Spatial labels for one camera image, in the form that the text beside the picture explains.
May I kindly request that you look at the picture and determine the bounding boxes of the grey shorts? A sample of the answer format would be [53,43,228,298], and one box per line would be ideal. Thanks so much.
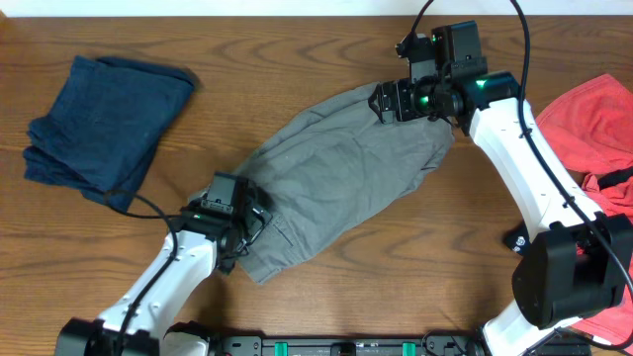
[190,81,456,286]

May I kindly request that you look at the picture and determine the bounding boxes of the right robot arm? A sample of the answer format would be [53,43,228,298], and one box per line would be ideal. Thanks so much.
[369,21,632,355]

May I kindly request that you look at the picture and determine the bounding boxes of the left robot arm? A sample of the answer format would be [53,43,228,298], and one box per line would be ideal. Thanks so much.
[54,172,271,356]

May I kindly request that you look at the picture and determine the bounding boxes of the folded navy blue garment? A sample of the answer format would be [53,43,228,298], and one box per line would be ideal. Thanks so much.
[23,56,197,212]

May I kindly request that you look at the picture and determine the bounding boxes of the black clothing label tag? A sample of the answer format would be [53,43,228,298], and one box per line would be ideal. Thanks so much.
[502,222,530,256]

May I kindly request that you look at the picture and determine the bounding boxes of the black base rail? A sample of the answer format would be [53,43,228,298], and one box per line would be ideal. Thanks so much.
[212,329,592,356]

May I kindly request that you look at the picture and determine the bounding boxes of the red garment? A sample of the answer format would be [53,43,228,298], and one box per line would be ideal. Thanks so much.
[535,73,633,355]

